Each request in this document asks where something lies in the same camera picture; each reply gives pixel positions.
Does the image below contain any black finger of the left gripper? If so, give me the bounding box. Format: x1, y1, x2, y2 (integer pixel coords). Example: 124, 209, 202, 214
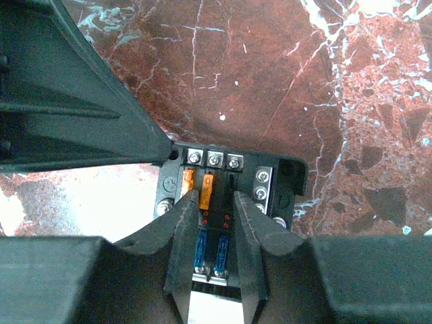
1, 1, 171, 173

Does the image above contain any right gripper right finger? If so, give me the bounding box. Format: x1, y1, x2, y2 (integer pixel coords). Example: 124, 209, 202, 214
234, 192, 431, 323

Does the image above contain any orange blade fuse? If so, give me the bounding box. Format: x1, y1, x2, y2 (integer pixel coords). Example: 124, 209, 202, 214
199, 173, 214, 211
180, 169, 195, 198

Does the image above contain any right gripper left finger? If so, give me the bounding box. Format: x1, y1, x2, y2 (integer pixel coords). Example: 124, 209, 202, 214
1, 190, 199, 323

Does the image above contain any black fuse box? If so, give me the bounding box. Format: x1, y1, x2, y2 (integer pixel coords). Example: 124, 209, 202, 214
153, 142, 308, 299

